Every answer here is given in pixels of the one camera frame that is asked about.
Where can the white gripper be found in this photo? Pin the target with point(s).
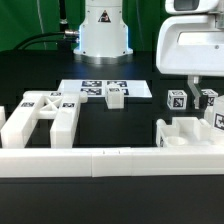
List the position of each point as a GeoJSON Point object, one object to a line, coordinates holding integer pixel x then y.
{"type": "Point", "coordinates": [191, 45]}

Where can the white chair seat part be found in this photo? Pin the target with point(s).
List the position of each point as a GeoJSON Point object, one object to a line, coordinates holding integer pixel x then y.
{"type": "Point", "coordinates": [183, 131]}

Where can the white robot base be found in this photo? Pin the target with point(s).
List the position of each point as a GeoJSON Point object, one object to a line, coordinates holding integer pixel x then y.
{"type": "Point", "coordinates": [103, 35]}

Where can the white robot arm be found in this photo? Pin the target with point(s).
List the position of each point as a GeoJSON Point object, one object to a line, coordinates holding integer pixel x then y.
{"type": "Point", "coordinates": [197, 7]}

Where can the small white tagged block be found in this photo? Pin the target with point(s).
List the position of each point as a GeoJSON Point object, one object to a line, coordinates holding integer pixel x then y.
{"type": "Point", "coordinates": [114, 97]}

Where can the white obstacle fence bar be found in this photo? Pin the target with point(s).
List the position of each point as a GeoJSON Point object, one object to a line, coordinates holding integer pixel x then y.
{"type": "Point", "coordinates": [105, 162]}

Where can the white tag sheet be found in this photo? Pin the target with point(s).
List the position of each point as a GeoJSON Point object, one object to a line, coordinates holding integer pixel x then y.
{"type": "Point", "coordinates": [96, 88]}

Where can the white side block left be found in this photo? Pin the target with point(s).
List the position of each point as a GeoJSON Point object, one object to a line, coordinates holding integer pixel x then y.
{"type": "Point", "coordinates": [2, 116]}

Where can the white chair back frame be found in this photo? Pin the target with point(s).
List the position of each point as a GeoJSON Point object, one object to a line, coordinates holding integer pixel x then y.
{"type": "Point", "coordinates": [62, 108]}

